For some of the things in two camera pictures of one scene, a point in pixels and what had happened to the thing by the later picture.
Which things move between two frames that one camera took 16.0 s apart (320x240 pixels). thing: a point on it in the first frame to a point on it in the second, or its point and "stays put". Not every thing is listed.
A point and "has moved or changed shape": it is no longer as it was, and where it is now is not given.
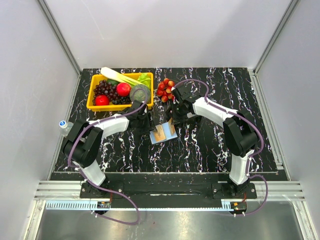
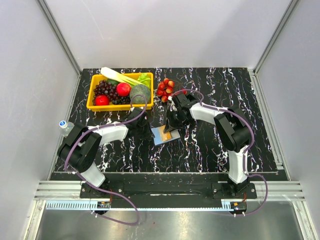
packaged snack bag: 163,133 stays put
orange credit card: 171,127 has moved or changed shape
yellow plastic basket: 89,104 stays put
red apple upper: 123,89 stays put
